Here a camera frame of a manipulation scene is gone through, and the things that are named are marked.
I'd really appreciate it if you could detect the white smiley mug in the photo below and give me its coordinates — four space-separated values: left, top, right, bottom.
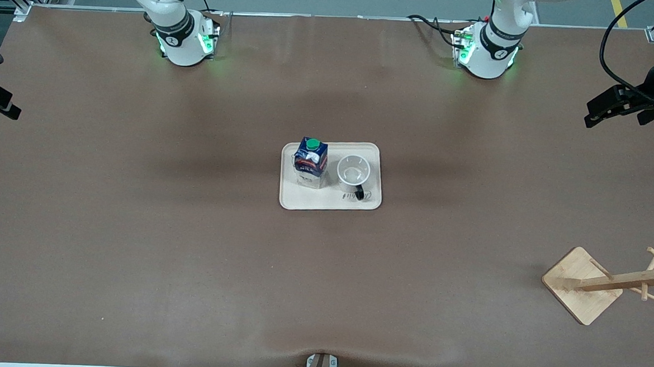
335 154 373 202

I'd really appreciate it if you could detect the blue milk carton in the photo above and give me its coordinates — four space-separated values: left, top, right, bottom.
292 136 329 190

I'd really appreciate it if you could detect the cream tray with bear print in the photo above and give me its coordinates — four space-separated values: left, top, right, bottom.
278 138 386 216

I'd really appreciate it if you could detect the wooden mug stand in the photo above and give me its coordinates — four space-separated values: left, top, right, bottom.
539 241 654 330

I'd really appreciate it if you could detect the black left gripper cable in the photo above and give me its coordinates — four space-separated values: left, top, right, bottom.
596 0 654 109

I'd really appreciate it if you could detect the black left arm base cable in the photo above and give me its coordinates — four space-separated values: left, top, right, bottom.
405 13 461 49

